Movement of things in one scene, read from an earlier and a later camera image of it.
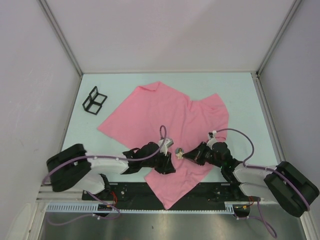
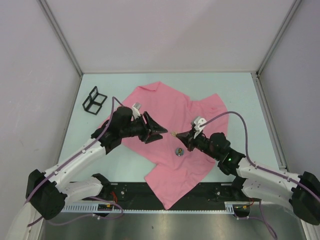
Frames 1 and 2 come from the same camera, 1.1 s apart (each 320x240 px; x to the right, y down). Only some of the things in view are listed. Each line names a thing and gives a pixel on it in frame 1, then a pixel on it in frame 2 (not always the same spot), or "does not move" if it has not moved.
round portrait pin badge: [179, 151] does not move
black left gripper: [166, 166] → [155, 127]
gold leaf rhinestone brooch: [179, 155] → [173, 133]
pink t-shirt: [165, 116] does not move
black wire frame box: [94, 102] does not move
